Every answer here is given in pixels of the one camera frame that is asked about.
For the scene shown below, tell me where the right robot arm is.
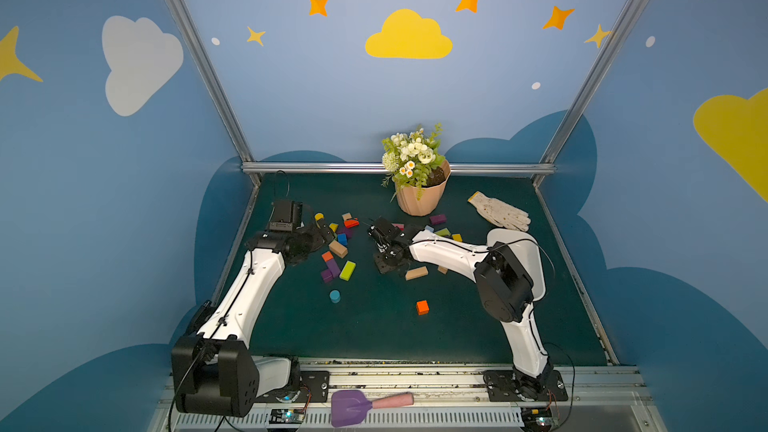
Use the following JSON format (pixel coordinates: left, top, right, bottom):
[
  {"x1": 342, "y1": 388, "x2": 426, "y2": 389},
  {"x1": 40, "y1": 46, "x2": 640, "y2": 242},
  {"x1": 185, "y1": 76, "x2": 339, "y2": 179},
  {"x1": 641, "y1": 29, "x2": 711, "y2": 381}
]
[{"x1": 368, "y1": 217, "x2": 553, "y2": 400}]

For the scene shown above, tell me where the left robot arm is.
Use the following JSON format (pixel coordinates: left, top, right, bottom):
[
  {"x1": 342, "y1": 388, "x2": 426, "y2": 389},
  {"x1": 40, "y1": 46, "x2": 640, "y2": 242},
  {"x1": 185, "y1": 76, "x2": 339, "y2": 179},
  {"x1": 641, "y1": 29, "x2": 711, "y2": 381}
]
[{"x1": 171, "y1": 199, "x2": 334, "y2": 417}]

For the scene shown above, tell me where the white storage bin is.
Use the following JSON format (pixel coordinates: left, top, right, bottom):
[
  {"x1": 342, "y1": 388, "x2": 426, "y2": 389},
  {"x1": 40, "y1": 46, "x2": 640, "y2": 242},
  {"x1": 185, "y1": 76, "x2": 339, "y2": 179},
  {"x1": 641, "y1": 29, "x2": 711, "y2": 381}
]
[{"x1": 487, "y1": 228, "x2": 546, "y2": 302}]

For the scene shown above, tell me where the pale wooden long block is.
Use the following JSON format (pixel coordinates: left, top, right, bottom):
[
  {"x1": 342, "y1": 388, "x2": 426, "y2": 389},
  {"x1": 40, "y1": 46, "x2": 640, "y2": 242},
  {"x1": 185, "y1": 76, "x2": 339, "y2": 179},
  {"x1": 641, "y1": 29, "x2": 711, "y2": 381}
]
[{"x1": 405, "y1": 266, "x2": 429, "y2": 281}]

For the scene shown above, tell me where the lime green bar block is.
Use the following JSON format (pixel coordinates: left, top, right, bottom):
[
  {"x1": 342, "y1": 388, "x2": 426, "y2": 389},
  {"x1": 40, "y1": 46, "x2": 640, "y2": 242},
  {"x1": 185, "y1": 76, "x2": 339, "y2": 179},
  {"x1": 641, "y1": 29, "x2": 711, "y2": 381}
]
[{"x1": 339, "y1": 261, "x2": 356, "y2": 281}]

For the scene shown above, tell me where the tan wooden block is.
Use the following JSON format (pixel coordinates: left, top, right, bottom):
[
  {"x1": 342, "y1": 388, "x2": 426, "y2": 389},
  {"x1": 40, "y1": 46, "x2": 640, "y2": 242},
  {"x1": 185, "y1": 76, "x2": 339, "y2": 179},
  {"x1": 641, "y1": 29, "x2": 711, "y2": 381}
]
[{"x1": 329, "y1": 240, "x2": 348, "y2": 258}]

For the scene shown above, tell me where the purple block by blue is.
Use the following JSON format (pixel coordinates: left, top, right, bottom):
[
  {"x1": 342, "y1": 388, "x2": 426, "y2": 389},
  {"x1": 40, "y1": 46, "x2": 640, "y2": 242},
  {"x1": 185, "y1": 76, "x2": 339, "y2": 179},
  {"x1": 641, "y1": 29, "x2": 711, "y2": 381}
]
[{"x1": 337, "y1": 226, "x2": 354, "y2": 239}]

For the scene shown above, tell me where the purple block near pot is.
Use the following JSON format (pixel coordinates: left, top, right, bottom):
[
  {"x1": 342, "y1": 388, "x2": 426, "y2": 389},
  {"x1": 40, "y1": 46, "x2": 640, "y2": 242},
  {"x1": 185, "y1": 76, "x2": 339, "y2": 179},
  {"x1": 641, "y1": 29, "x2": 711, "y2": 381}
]
[{"x1": 429, "y1": 214, "x2": 447, "y2": 226}]

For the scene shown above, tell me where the purple long block left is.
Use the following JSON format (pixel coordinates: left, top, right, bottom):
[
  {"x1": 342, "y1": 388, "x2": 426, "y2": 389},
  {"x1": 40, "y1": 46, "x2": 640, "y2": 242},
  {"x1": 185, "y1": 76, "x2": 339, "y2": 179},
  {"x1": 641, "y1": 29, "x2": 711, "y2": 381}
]
[{"x1": 325, "y1": 258, "x2": 341, "y2": 278}]

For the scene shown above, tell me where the orange cube block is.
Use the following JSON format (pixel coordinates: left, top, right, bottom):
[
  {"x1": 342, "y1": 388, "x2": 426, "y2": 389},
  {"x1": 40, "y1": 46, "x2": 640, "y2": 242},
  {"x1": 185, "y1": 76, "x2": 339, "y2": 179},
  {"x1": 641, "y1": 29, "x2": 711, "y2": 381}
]
[{"x1": 416, "y1": 300, "x2": 430, "y2": 316}]

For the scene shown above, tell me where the pink flower pot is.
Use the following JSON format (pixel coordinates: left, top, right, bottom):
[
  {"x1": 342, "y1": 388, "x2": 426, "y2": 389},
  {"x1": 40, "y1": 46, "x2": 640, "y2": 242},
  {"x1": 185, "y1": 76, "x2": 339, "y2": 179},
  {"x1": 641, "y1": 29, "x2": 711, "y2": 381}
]
[{"x1": 395, "y1": 161, "x2": 451, "y2": 217}]

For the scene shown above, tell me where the white green flower bouquet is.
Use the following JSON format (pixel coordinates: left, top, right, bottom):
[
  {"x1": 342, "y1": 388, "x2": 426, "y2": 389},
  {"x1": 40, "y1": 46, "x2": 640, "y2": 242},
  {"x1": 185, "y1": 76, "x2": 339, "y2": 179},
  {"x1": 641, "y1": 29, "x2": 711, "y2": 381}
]
[{"x1": 381, "y1": 123, "x2": 447, "y2": 192}]

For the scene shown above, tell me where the white knit work glove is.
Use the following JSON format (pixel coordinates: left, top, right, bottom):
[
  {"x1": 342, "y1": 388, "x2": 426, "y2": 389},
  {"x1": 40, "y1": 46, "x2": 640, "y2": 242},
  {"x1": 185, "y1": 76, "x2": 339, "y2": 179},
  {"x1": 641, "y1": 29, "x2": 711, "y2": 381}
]
[{"x1": 468, "y1": 192, "x2": 531, "y2": 232}]

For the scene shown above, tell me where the purple pink toy shovel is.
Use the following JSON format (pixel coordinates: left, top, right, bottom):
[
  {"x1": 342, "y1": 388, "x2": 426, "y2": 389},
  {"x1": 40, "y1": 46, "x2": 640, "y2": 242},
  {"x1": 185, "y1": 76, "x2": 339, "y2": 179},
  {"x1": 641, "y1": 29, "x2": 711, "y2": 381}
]
[{"x1": 331, "y1": 390, "x2": 415, "y2": 428}]

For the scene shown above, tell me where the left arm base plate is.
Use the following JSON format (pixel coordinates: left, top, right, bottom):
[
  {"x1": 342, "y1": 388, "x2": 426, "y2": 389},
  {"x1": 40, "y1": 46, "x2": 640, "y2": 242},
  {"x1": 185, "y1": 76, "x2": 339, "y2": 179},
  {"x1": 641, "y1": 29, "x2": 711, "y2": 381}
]
[{"x1": 257, "y1": 370, "x2": 330, "y2": 404}]

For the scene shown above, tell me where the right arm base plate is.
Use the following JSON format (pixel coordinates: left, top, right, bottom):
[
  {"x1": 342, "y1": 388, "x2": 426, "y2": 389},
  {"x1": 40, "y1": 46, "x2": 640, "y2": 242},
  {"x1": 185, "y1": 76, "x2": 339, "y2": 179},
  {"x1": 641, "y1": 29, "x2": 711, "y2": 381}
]
[{"x1": 482, "y1": 370, "x2": 569, "y2": 402}]

